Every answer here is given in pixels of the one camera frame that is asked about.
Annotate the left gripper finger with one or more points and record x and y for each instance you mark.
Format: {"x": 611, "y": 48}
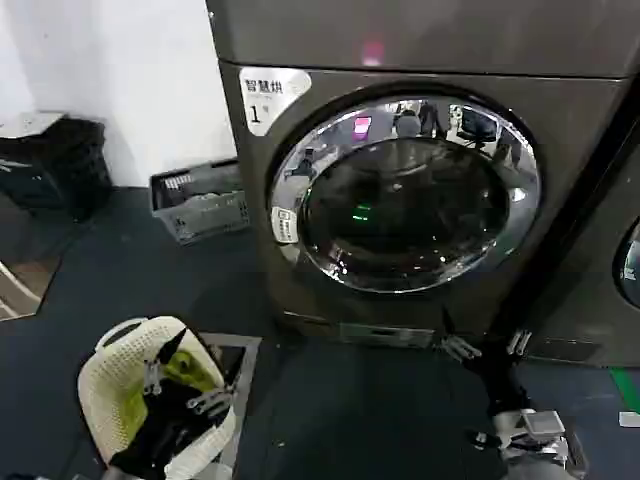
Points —
{"x": 210, "y": 401}
{"x": 162, "y": 357}

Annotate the grey plastic crate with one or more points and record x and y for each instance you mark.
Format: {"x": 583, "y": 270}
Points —
{"x": 200, "y": 225}

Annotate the small white door sticker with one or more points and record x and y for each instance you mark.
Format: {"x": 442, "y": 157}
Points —
{"x": 285, "y": 225}

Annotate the grey sheet on crate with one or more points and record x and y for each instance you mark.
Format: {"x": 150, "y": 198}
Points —
{"x": 30, "y": 122}

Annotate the black plastic crate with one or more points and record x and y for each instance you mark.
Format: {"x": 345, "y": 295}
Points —
{"x": 55, "y": 165}

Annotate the grey dryer with label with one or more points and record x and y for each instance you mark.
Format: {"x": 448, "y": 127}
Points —
{"x": 280, "y": 40}

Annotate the cream perforated laundry basket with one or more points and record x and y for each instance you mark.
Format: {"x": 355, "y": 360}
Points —
{"x": 107, "y": 380}

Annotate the white label sticker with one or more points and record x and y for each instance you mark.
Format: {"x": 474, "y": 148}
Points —
{"x": 265, "y": 95}

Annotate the partly seen glass dryer door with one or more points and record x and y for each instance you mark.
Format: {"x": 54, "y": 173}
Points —
{"x": 631, "y": 260}

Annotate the green floor tape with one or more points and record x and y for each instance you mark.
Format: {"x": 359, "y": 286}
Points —
{"x": 627, "y": 382}

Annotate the metal floor hatch frame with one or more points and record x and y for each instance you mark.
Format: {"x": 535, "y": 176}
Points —
{"x": 247, "y": 360}

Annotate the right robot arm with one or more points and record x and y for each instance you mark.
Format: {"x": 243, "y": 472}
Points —
{"x": 535, "y": 450}

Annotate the round glass dryer door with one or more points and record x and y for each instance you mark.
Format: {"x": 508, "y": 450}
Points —
{"x": 400, "y": 200}

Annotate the lime green garment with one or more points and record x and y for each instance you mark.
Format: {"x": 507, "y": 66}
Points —
{"x": 192, "y": 365}

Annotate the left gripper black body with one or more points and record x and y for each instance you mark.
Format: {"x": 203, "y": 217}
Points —
{"x": 160, "y": 435}

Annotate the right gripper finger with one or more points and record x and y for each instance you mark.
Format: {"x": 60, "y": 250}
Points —
{"x": 459, "y": 346}
{"x": 520, "y": 342}

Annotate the white paper scrap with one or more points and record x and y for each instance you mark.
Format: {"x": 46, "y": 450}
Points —
{"x": 631, "y": 419}

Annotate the grey dryer without label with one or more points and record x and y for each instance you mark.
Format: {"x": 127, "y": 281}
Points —
{"x": 575, "y": 280}

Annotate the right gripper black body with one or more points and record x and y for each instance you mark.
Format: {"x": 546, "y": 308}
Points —
{"x": 505, "y": 385}

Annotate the pale clothes in crate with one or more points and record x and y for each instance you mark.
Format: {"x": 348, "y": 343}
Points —
{"x": 212, "y": 201}

